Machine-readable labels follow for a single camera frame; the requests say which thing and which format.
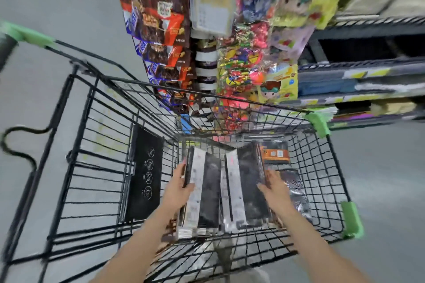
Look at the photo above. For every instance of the person's right hand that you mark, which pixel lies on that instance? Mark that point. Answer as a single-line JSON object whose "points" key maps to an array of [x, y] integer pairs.
{"points": [[277, 195]]}

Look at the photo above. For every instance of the person's left hand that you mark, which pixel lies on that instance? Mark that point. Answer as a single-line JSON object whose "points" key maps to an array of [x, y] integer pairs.
{"points": [[176, 191]]}

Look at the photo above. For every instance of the person's right thumb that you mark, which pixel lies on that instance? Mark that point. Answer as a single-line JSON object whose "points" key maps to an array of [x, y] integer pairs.
{"points": [[263, 189]]}

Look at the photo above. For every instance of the person's left thumb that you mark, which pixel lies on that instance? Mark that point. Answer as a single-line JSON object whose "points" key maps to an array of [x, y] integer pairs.
{"points": [[190, 188]]}

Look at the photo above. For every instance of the black white packet stack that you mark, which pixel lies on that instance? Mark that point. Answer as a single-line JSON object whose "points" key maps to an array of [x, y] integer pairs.
{"points": [[207, 193], [249, 180]]}

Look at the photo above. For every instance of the person's right forearm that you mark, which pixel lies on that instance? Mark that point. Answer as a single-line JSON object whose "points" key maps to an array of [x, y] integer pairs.
{"points": [[312, 246]]}

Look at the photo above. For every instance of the person's left forearm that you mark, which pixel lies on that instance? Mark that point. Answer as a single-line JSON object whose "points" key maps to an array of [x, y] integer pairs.
{"points": [[139, 246]]}

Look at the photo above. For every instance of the silver foil packet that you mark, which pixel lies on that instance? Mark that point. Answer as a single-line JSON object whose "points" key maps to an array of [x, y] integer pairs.
{"points": [[297, 193]]}

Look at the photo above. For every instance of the black packet with orange label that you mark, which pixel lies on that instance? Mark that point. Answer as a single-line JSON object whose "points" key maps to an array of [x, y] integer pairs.
{"points": [[275, 155]]}

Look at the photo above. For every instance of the black seat flap with icons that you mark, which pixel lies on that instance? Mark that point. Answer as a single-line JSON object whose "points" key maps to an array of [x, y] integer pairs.
{"points": [[144, 176]]}

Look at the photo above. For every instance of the yellow cartoon packet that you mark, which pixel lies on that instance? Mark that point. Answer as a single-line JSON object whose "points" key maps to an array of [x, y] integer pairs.
{"points": [[279, 87]]}

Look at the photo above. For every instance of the blue boxes on shelf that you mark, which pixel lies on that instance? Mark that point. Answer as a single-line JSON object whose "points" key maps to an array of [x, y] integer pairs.
{"points": [[327, 86]]}

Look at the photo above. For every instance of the hanging black white striped packets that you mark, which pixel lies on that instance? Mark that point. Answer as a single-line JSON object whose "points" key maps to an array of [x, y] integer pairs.
{"points": [[206, 67]]}

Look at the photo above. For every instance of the hanging colourful candy bags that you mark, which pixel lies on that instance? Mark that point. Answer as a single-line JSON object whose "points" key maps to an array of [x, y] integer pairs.
{"points": [[242, 60]]}

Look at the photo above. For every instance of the lilac candy packet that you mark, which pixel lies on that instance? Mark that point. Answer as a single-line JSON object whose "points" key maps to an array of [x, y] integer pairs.
{"points": [[292, 40]]}

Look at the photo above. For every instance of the row of brown chocolate bags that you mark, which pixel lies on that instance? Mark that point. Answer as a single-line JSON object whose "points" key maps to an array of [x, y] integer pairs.
{"points": [[152, 10]]}

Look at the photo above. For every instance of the dark metal store shelf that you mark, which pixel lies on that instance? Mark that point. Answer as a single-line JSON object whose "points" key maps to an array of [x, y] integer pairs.
{"points": [[365, 32]]}

